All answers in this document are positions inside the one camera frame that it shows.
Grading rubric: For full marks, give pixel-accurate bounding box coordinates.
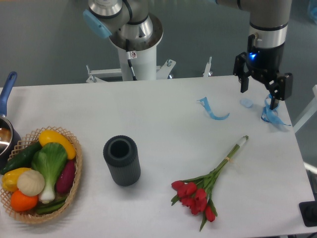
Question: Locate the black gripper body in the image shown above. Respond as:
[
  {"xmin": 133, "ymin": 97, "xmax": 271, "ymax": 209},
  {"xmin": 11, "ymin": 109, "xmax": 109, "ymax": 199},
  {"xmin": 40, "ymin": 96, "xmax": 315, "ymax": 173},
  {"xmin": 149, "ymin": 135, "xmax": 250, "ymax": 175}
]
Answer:
[{"xmin": 233, "ymin": 44, "xmax": 293, "ymax": 100}]

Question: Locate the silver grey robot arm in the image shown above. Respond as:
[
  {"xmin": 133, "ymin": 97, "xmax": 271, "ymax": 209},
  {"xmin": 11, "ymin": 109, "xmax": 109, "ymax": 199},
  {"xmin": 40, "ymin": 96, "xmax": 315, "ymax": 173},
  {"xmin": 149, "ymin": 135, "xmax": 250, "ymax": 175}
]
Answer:
[{"xmin": 83, "ymin": 0, "xmax": 293, "ymax": 109}]

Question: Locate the tangled blue ribbon bundle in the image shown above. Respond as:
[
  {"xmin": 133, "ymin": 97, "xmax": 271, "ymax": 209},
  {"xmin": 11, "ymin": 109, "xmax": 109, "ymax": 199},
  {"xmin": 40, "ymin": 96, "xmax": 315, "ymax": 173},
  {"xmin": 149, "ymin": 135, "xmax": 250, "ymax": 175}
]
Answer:
[{"xmin": 261, "ymin": 94, "xmax": 291, "ymax": 131}]

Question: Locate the curled blue ribbon strip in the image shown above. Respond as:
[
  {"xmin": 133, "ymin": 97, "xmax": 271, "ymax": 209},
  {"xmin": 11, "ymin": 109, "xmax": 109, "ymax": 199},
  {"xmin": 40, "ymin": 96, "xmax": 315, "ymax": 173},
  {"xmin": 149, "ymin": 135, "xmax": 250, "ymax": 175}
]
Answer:
[{"xmin": 197, "ymin": 97, "xmax": 230, "ymax": 120}]

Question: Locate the black device at edge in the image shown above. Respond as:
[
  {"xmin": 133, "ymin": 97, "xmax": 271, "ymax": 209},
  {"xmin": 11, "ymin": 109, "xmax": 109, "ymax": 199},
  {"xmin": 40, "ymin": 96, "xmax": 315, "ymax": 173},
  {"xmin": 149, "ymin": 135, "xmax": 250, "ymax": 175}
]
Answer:
[{"xmin": 299, "ymin": 201, "xmax": 317, "ymax": 227}]

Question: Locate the red tulip bouquet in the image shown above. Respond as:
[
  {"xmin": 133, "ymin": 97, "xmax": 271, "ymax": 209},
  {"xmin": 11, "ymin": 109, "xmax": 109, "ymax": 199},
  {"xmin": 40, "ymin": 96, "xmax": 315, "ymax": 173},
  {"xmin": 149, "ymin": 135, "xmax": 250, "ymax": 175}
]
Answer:
[{"xmin": 170, "ymin": 135, "xmax": 249, "ymax": 231}]

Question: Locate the dark grey ribbed vase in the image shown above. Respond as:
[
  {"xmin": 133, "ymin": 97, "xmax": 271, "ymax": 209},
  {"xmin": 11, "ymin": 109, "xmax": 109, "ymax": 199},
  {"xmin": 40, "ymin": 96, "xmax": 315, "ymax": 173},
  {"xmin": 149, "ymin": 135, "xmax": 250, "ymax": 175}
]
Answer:
[{"xmin": 103, "ymin": 135, "xmax": 141, "ymax": 186}]

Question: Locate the purple sweet potato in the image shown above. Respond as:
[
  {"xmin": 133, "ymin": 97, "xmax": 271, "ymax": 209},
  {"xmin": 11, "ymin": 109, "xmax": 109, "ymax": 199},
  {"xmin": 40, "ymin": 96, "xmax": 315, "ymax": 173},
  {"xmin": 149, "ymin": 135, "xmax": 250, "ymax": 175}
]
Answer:
[{"xmin": 55, "ymin": 160, "xmax": 76, "ymax": 193}]

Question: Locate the yellow squash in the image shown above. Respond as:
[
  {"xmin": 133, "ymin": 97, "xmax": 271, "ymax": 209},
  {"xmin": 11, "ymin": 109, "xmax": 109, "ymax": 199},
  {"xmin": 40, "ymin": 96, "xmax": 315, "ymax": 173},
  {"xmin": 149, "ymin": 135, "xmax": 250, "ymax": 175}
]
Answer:
[{"xmin": 39, "ymin": 129, "xmax": 76, "ymax": 160}]

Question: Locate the green bok choy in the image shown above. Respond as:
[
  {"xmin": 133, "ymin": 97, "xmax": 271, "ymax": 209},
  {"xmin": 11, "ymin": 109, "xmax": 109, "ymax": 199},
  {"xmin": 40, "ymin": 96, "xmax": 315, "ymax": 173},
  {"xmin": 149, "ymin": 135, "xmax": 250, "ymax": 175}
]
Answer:
[{"xmin": 31, "ymin": 143, "xmax": 67, "ymax": 204}]

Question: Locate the dark green cucumber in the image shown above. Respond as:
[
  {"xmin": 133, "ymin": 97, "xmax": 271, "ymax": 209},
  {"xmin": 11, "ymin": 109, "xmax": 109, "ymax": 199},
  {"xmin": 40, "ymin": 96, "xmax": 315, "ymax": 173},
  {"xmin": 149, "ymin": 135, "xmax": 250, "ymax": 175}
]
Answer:
[{"xmin": 0, "ymin": 141, "xmax": 42, "ymax": 175}]

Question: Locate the green bean pod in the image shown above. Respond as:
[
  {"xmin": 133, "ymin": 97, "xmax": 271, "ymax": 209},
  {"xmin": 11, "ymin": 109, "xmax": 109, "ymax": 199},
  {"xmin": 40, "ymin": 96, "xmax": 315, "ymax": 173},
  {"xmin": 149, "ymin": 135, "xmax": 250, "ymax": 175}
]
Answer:
[{"xmin": 35, "ymin": 197, "xmax": 66, "ymax": 215}]

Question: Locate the cream white garlic bulb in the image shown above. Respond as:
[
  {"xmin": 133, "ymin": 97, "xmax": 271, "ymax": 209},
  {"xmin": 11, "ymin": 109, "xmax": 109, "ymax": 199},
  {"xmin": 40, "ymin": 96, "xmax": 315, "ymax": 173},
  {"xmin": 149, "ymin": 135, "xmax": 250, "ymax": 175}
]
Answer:
[{"xmin": 17, "ymin": 170, "xmax": 45, "ymax": 196}]

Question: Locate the orange fruit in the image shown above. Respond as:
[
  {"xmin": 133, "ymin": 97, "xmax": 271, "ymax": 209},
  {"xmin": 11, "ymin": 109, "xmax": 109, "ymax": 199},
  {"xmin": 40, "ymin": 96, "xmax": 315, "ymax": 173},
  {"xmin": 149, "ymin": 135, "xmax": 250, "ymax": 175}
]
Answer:
[{"xmin": 10, "ymin": 190, "xmax": 38, "ymax": 212}]

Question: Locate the yellow bell pepper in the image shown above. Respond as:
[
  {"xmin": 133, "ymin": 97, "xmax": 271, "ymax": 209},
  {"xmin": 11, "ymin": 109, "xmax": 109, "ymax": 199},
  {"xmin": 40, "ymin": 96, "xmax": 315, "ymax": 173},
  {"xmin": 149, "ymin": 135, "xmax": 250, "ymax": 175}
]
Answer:
[{"xmin": 2, "ymin": 168, "xmax": 31, "ymax": 192}]

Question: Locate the woven bamboo basket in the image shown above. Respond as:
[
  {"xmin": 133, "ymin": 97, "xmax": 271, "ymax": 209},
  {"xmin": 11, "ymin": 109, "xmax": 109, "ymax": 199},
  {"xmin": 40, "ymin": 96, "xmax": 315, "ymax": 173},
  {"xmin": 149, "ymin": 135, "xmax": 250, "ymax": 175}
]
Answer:
[{"xmin": 0, "ymin": 126, "xmax": 83, "ymax": 224}]

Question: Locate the white frame at right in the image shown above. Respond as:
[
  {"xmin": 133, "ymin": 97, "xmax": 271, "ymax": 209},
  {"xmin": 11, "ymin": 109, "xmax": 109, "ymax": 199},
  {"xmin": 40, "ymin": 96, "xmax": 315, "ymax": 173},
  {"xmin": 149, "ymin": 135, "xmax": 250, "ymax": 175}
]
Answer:
[{"xmin": 293, "ymin": 85, "xmax": 317, "ymax": 133}]

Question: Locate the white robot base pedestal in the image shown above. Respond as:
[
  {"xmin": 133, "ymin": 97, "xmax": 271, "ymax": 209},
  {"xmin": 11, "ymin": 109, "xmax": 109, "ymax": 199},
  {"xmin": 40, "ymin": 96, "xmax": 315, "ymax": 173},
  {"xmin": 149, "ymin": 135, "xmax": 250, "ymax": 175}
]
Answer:
[{"xmin": 117, "ymin": 46, "xmax": 157, "ymax": 81}]

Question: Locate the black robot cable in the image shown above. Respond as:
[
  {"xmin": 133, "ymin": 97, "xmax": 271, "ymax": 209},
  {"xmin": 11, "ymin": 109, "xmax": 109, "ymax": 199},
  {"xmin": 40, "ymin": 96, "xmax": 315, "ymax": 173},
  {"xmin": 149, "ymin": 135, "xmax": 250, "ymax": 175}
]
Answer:
[{"xmin": 124, "ymin": 39, "xmax": 138, "ymax": 81}]

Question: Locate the blue handled saucepan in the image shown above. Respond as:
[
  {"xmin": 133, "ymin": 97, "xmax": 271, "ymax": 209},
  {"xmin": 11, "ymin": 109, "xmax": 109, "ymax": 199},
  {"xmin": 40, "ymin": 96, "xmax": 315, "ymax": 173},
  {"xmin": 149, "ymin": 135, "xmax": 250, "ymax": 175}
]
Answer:
[{"xmin": 0, "ymin": 71, "xmax": 21, "ymax": 169}]

